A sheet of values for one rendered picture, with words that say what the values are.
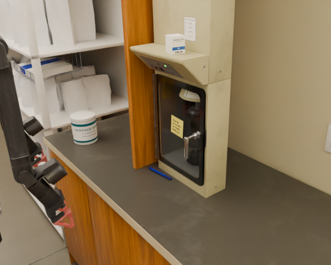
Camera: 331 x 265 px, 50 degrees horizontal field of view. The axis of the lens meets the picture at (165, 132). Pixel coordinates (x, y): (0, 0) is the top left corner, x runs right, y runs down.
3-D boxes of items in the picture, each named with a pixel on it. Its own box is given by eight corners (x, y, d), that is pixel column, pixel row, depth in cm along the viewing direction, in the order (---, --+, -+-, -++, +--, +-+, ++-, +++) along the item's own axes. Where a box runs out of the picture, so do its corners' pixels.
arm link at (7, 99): (-19, 37, 97) (-18, 43, 89) (3, 34, 100) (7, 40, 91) (12, 173, 115) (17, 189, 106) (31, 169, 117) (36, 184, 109)
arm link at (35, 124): (0, 119, 148) (2, 126, 141) (24, 103, 150) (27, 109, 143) (19, 140, 155) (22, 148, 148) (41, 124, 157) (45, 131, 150)
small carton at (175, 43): (178, 50, 127) (178, 33, 124) (185, 53, 123) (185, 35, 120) (165, 52, 125) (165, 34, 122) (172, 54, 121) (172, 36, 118)
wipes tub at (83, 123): (91, 133, 203) (88, 108, 197) (102, 140, 193) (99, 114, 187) (69, 139, 196) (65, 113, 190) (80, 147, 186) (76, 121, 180)
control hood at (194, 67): (154, 67, 147) (153, 42, 142) (209, 84, 123) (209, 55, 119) (130, 72, 140) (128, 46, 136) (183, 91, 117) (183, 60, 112)
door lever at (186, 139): (197, 156, 137) (193, 153, 139) (197, 133, 133) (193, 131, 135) (186, 160, 134) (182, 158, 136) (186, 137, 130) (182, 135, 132)
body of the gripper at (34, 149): (39, 144, 160) (28, 132, 156) (43, 153, 152) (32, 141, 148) (27, 153, 159) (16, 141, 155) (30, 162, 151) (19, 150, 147)
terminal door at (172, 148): (158, 158, 163) (155, 72, 147) (203, 187, 141) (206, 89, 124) (157, 159, 163) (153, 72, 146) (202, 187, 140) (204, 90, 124)
